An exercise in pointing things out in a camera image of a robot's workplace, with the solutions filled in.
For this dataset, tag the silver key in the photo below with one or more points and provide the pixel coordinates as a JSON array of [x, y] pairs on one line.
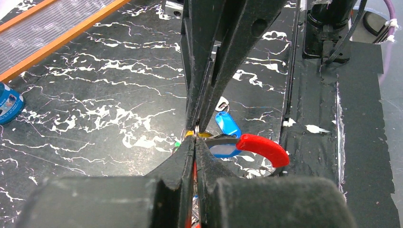
[[222, 105]]

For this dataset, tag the metal key organizer red handle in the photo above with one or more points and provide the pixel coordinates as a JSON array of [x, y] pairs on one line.
[[252, 143]]

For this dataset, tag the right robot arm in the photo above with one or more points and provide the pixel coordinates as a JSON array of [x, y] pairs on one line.
[[218, 35]]

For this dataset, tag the blue key tag on ring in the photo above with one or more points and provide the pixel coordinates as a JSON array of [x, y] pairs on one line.
[[224, 150]]

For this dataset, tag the blue jar with patterned lid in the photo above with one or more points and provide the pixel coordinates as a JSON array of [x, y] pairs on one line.
[[11, 104]]

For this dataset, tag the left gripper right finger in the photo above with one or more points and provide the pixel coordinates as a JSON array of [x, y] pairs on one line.
[[228, 201]]

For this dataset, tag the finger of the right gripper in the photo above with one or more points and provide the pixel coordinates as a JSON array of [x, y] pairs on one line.
[[200, 23], [252, 20]]

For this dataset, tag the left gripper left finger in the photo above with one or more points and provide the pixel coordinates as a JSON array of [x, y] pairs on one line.
[[160, 199]]

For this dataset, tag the orange wooden shelf rack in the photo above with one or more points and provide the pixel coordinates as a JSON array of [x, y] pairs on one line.
[[36, 33]]

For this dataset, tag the blue key tag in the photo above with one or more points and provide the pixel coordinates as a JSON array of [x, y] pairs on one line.
[[224, 150], [227, 124]]

